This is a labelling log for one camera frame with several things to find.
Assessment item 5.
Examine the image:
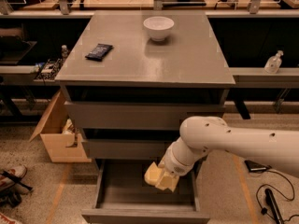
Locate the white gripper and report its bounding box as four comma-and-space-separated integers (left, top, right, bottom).
155, 138, 209, 192

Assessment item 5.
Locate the yellow sponge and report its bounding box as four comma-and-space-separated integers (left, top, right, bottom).
144, 162, 164, 186

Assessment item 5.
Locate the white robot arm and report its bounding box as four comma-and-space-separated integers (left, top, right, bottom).
155, 117, 299, 190

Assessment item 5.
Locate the grey open bottom drawer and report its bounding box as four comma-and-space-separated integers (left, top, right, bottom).
81, 160, 209, 224

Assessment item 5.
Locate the grey middle drawer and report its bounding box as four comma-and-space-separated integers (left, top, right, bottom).
81, 140, 171, 160

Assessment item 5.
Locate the grey top drawer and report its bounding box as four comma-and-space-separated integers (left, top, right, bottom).
64, 102, 224, 130

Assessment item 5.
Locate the grey drawer cabinet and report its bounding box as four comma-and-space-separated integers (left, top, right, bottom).
54, 10, 236, 224

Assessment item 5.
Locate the cardboard box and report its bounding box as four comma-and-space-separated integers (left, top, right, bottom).
29, 91, 92, 162

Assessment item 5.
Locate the black handheld device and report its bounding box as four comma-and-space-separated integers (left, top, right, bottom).
264, 189, 284, 224

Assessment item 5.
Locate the black snack packet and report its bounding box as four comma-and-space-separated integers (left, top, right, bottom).
85, 44, 113, 62

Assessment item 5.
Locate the white red sneaker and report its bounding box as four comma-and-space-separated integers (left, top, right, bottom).
0, 213, 22, 224
0, 165, 27, 191

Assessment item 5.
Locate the white ceramic bowl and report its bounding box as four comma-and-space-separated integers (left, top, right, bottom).
143, 16, 175, 41

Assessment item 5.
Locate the clear soap dispenser bottle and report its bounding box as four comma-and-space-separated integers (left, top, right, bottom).
264, 50, 283, 74

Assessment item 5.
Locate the small plastic bottle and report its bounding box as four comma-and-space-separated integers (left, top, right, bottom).
62, 45, 69, 60

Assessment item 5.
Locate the black patterned tray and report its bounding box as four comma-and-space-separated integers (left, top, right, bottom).
36, 59, 63, 80

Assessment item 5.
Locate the black wheeled cart leg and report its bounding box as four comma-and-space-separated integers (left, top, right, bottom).
0, 180, 33, 207

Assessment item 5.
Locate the black cable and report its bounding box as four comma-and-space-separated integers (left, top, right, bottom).
255, 169, 299, 224

